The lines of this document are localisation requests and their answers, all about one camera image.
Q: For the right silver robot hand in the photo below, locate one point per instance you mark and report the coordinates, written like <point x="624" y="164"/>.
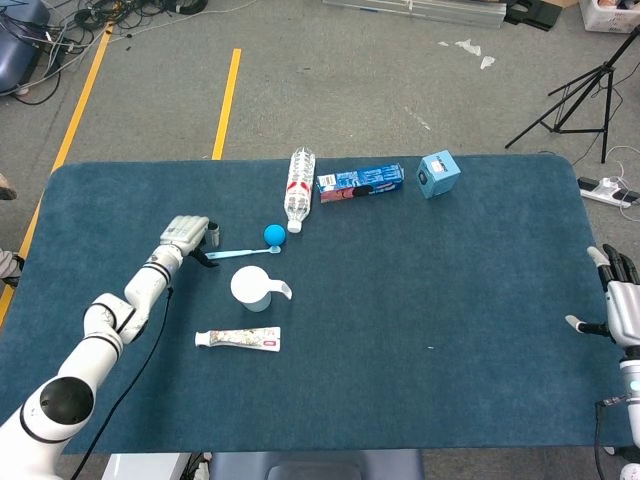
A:
<point x="622" y="310"/>

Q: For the white plastic basket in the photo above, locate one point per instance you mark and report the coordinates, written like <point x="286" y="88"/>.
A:
<point x="607" y="20"/>

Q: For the dark blue machine base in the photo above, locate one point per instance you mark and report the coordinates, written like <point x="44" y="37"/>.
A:
<point x="17" y="55"/>

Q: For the blue felt table cover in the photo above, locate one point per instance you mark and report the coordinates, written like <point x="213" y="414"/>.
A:
<point x="400" y="300"/>

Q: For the long aluminium profile stack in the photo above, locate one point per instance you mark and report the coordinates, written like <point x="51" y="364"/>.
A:
<point x="415" y="11"/>

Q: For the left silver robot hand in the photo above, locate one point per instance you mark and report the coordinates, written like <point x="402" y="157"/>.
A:
<point x="185" y="232"/>

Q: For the clear plastic water bottle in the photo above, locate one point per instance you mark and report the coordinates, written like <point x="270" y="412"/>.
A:
<point x="300" y="190"/>

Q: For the light blue toothbrush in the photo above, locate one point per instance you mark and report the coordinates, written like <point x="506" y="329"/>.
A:
<point x="235" y="254"/>

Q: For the light blue cube box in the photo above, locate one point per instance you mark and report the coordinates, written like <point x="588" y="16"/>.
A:
<point x="437" y="175"/>

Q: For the grey blue robot torso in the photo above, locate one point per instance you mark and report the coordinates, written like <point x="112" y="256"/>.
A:
<point x="320" y="465"/>

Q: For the crumpled white paper scrap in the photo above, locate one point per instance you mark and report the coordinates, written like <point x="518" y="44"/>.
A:
<point x="487" y="62"/>
<point x="469" y="46"/>

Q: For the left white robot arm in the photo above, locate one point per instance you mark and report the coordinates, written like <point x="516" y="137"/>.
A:
<point x="150" y="280"/>

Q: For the blue foam ball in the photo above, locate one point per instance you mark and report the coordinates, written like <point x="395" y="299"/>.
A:
<point x="275" y="234"/>

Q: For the white robot base panel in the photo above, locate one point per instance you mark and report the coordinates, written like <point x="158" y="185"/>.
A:
<point x="140" y="467"/>

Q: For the brown shoe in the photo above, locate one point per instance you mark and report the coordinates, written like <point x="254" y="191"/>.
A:
<point x="6" y="192"/>

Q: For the floral white toothpaste tube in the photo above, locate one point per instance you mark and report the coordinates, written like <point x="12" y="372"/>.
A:
<point x="240" y="339"/>

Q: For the black tripod stand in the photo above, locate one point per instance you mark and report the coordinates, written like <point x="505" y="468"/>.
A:
<point x="607" y="70"/>

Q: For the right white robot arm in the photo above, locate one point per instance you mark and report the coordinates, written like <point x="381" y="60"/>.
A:
<point x="632" y="380"/>

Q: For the white power strip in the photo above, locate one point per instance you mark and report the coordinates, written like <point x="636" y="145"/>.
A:
<point x="607" y="192"/>

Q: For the black plastic bracket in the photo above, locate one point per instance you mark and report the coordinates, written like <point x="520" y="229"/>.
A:
<point x="532" y="15"/>

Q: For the blue pink cookie box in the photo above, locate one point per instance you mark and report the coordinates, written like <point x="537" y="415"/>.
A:
<point x="360" y="182"/>

